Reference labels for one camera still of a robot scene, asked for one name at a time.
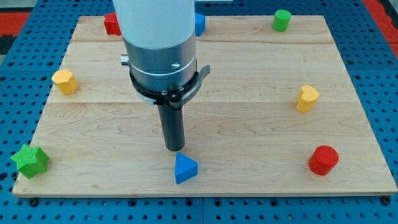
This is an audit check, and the green star block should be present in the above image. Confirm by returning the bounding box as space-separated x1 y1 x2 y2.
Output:
11 144 49 179

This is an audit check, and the red cylinder block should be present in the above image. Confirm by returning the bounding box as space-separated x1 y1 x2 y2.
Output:
308 145 340 175

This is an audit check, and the yellow heart block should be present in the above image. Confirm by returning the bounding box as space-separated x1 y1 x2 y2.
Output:
296 85 320 113

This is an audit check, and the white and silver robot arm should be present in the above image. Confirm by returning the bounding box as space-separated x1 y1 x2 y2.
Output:
113 0 196 105

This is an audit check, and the black clamp with lever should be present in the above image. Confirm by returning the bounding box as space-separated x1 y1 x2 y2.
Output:
129 65 211 110

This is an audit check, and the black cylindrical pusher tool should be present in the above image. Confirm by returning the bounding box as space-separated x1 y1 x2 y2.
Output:
157 105 185 152

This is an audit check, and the blue cube block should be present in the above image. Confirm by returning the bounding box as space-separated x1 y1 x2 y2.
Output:
195 13 206 37

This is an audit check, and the yellow hexagon block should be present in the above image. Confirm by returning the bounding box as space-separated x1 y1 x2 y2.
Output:
52 69 78 95

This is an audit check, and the green cylinder block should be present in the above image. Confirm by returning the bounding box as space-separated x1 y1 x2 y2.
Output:
272 9 292 32

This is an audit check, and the wooden board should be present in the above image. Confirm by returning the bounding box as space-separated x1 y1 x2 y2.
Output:
12 16 397 198

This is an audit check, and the blue triangle block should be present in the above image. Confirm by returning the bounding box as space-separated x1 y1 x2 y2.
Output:
174 152 198 184

